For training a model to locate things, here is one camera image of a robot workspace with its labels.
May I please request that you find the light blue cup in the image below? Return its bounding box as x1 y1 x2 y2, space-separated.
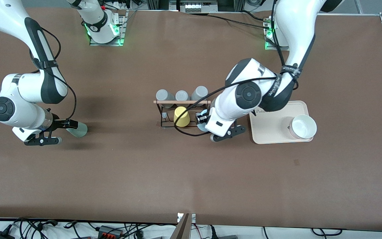
198 115 212 133

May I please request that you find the pale green cup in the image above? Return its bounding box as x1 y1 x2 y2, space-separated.
65 121 88 138

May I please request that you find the yellow cup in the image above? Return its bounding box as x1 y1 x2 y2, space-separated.
173 106 191 127

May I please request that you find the beige plastic tray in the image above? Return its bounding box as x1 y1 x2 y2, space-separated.
249 101 314 145

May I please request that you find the white bowl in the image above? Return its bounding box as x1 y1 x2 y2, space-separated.
288 114 318 139

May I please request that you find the black orange power strip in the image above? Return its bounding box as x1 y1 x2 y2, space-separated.
97 225 126 239

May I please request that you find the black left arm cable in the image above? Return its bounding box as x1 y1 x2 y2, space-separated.
173 0 299 137

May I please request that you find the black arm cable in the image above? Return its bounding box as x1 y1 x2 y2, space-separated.
29 27 78 122
173 0 299 137

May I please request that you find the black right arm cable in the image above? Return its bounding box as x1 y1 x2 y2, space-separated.
29 27 78 122

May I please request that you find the black wire cup rack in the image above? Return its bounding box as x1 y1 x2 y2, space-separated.
153 99 212 128

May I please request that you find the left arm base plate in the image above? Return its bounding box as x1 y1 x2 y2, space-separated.
264 15 289 51

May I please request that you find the white mount bracket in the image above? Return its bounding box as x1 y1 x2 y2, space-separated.
177 212 197 224

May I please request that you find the black cable on table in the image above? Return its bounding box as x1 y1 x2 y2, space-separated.
189 12 273 30

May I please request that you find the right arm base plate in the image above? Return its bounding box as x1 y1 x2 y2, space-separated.
89 9 127 46

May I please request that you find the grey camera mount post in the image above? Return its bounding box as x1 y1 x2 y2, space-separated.
169 213 191 239

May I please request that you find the black looped floor cable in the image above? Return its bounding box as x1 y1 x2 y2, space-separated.
311 228 343 237

